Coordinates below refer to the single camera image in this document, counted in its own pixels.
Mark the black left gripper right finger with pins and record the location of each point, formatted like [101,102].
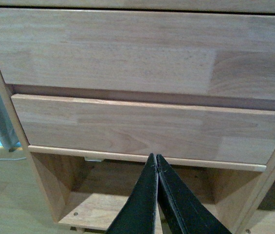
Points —
[184,213]

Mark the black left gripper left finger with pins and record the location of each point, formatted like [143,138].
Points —
[138,215]

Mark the wooden shelf cabinet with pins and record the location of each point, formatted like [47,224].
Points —
[86,189]

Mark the lower wooden drawer front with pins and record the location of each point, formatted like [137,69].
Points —
[134,128]

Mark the wooden drawer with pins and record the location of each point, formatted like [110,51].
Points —
[134,128]
[160,52]

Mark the upper wooden drawer front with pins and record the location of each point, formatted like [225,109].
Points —
[160,52]

